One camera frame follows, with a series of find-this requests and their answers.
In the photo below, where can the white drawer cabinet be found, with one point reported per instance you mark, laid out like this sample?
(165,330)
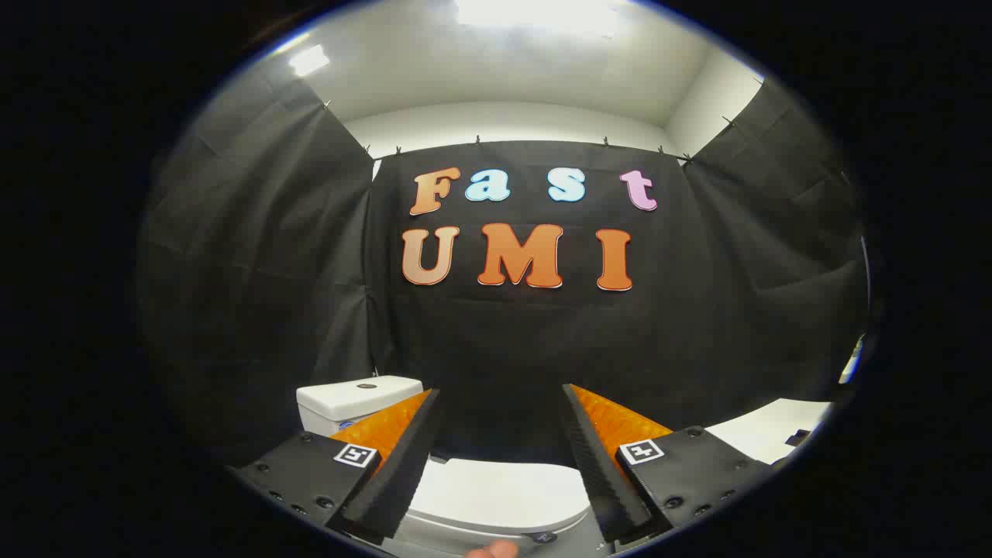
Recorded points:
(763,430)

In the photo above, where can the white toilet bowl with seat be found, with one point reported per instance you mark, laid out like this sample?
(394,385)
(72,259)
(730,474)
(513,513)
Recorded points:
(434,539)

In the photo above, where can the large ceiling light panel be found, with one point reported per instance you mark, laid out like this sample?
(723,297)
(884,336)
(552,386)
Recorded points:
(535,14)

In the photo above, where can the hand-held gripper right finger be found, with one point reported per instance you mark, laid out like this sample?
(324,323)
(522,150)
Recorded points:
(601,473)

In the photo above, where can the small ceiling light panel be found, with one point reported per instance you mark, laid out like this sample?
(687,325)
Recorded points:
(309,60)

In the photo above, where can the black round lid tab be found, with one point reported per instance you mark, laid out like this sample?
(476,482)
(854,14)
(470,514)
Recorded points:
(544,536)

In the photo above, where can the white toilet lid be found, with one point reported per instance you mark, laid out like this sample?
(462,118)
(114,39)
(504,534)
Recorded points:
(496,488)

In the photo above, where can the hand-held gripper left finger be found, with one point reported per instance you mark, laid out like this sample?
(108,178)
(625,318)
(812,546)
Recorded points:
(403,465)

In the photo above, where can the black backdrop cloth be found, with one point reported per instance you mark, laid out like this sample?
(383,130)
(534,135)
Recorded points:
(527,349)

